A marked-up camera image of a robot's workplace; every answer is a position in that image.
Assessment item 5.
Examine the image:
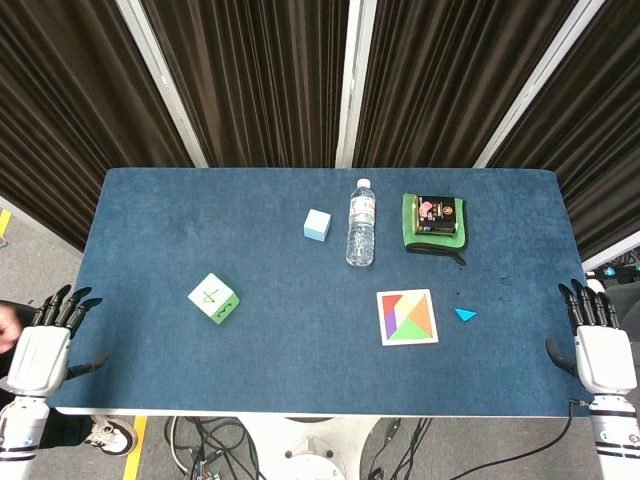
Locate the colourful tangram puzzle board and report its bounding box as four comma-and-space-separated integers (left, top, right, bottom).
376, 288, 440, 347

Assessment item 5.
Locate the person in dark clothes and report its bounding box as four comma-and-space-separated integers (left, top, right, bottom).
0, 299, 96, 450

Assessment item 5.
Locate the light blue foam cube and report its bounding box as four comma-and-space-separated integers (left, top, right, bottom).
303, 208, 333, 242

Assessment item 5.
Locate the clear plastic water bottle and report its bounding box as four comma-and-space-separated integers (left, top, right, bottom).
344, 178, 377, 268

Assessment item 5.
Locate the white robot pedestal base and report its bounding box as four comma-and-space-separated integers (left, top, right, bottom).
239, 415, 382, 480

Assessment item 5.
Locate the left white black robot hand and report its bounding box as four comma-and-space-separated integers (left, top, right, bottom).
6, 285, 110, 399

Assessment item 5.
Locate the green white numbered cube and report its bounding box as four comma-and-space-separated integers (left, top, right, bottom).
187, 272, 241, 327

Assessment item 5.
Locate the black floor cable bundle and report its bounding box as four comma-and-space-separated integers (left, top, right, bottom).
164, 416, 269, 480
364, 416, 436, 480

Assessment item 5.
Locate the white sneaker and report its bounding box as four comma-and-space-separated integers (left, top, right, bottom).
83, 417, 139, 456

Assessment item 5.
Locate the black device with cyan lights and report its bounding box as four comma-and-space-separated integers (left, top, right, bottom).
585, 264, 640, 301

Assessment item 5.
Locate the dark brown curtain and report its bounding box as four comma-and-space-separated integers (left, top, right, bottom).
142, 0, 350, 169
352, 0, 580, 169
487, 0, 640, 261
0, 0, 195, 251

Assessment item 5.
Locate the blue felt table mat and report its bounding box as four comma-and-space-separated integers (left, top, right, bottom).
49, 167, 595, 418

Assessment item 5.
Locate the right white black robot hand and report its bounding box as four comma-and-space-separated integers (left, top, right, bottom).
544, 278, 639, 396

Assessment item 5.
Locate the green triangle tangram piece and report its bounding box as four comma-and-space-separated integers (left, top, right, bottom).
387, 318, 433, 343

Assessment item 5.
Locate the green black-edged cloth pouch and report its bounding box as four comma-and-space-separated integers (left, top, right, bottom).
402, 193, 470, 266

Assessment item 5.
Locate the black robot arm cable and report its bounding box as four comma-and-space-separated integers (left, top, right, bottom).
434, 398, 594, 480

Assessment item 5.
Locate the orange triangle tangram piece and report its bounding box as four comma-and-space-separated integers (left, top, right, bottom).
409, 293, 434, 339

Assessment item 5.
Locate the black printed snack box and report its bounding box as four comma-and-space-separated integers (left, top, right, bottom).
413, 195, 460, 237

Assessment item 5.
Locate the white partition frame post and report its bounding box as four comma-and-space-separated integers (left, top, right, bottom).
334, 0, 377, 169
114, 0, 209, 169
472, 0, 617, 169

